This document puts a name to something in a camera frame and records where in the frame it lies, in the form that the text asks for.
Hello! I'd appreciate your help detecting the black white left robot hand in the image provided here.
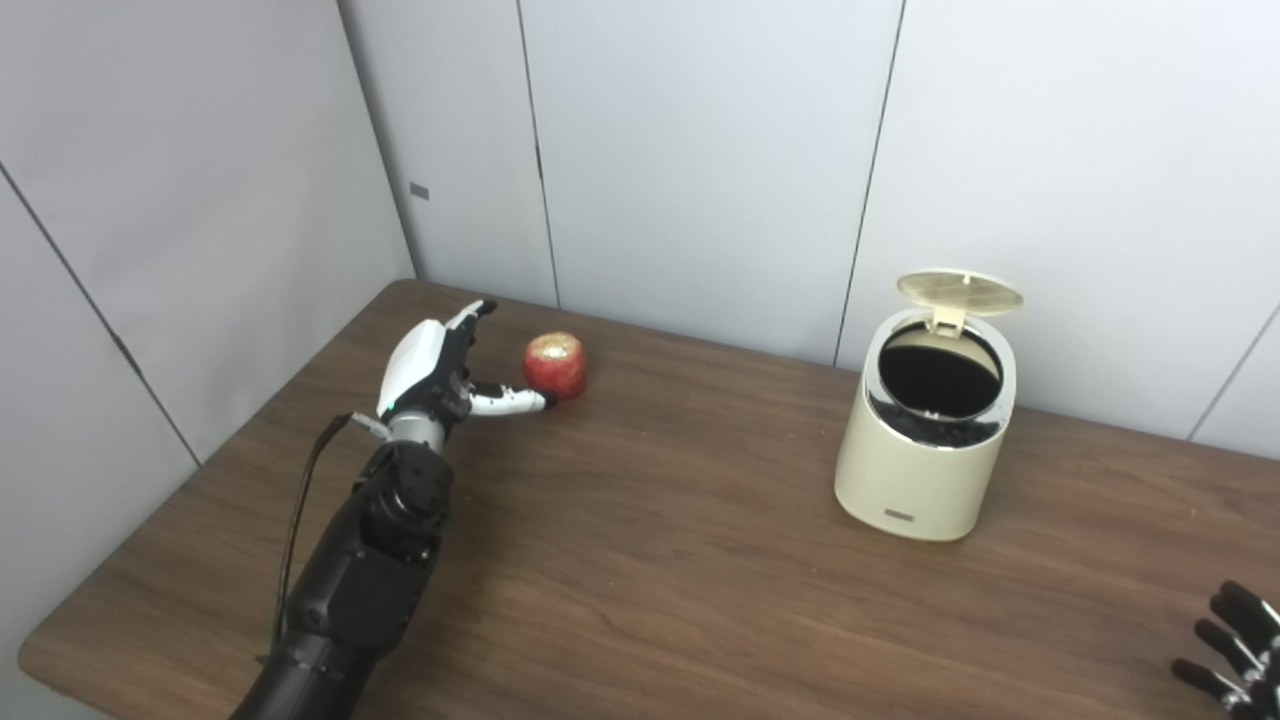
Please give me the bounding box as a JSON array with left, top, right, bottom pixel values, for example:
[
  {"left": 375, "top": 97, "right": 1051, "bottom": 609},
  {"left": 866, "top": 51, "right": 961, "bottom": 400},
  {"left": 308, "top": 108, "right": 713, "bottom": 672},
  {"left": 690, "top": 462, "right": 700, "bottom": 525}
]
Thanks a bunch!
[{"left": 374, "top": 299, "right": 559, "bottom": 425}]

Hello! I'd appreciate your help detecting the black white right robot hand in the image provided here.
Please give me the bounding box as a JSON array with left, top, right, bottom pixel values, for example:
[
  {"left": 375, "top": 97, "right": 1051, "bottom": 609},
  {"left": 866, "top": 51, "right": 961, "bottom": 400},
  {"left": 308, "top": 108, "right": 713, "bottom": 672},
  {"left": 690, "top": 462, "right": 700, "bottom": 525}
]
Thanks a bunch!
[{"left": 1171, "top": 580, "right": 1280, "bottom": 720}]

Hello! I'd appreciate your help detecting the red apple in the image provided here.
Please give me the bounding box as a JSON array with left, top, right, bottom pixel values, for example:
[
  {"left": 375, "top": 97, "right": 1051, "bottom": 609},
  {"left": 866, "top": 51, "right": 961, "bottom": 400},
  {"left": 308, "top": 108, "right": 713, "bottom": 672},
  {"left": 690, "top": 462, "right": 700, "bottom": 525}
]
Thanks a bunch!
[{"left": 522, "top": 331, "right": 590, "bottom": 403}]

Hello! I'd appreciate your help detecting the cream-colored desktop bin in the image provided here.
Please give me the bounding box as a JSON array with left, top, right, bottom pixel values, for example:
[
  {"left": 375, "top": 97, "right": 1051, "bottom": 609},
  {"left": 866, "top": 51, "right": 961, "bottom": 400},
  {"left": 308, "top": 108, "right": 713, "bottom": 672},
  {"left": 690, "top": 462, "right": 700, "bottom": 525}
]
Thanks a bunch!
[{"left": 833, "top": 268, "right": 1025, "bottom": 543}]

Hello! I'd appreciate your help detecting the round cream bin lid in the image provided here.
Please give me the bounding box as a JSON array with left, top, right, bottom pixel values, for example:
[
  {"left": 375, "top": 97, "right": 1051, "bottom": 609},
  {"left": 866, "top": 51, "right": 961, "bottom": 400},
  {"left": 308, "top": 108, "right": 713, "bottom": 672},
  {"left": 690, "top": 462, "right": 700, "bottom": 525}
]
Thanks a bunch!
[{"left": 895, "top": 268, "right": 1025, "bottom": 337}]

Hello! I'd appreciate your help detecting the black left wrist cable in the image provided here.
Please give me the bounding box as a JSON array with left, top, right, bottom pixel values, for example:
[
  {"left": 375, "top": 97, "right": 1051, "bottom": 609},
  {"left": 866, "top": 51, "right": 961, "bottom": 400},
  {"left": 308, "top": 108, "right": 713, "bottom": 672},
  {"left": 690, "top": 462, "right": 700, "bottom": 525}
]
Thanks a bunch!
[{"left": 269, "top": 411, "right": 393, "bottom": 656}]

